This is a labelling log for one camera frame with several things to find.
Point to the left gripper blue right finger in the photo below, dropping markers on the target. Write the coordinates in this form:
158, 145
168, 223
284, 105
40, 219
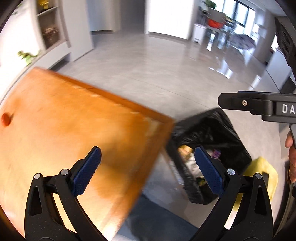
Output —
211, 170

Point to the white tall cabinet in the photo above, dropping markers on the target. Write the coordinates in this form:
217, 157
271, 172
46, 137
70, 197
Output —
75, 15

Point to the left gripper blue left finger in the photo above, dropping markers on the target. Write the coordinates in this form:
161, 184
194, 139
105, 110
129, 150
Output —
83, 170

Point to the black bagged trash bin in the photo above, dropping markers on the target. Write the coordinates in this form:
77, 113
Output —
213, 131

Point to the wicker basket on shelf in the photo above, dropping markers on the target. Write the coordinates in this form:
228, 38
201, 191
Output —
50, 35

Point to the dining table with chairs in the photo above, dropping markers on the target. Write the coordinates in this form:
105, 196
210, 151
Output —
225, 26

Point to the yellow cloth on floor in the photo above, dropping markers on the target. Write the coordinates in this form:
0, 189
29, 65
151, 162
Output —
269, 174

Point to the potted green plant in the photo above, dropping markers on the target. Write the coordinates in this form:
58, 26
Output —
210, 4

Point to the white low tv cabinet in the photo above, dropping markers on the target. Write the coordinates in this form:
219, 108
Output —
52, 56

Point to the green toy dinosaur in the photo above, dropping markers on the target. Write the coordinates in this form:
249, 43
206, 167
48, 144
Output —
27, 57

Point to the person's right hand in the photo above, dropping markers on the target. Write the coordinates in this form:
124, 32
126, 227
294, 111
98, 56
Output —
291, 157

